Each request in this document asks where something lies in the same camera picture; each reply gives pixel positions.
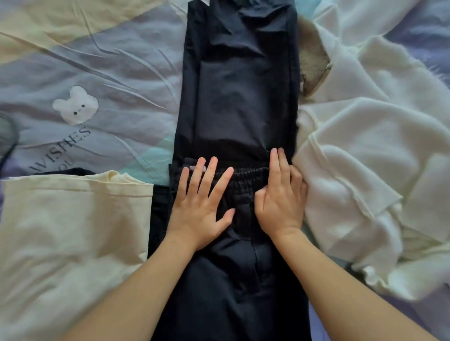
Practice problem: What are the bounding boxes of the person's right hand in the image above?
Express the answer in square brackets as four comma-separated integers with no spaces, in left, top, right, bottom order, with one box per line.
[254,148,309,240]

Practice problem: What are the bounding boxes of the person's left hand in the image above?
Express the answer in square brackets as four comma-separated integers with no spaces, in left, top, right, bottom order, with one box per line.
[165,157,236,252]

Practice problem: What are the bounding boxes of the black trousers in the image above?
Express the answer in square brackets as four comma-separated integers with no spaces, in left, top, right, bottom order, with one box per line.
[148,0,311,341]

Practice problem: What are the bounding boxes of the person's left forearm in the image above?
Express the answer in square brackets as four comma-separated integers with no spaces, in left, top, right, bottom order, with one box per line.
[58,232,197,341]

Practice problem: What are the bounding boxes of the person's right forearm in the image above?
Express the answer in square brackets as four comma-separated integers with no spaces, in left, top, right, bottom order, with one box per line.
[272,228,438,341]

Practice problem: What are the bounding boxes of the white fleece garment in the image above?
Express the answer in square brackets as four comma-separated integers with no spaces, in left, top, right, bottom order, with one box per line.
[292,0,450,303]

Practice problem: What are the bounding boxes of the dark garment edge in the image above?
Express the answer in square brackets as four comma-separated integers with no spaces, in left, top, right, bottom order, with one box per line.
[33,167,97,176]

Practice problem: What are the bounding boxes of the beige fuzzy fabric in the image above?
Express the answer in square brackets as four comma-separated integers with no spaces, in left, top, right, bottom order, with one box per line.
[297,16,333,97]

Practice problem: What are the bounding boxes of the cream cotton garment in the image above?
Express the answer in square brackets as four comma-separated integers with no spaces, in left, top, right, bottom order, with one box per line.
[0,170,154,341]

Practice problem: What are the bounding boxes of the pastel bear print bed sheet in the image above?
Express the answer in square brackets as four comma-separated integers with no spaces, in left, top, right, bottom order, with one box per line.
[0,0,450,341]

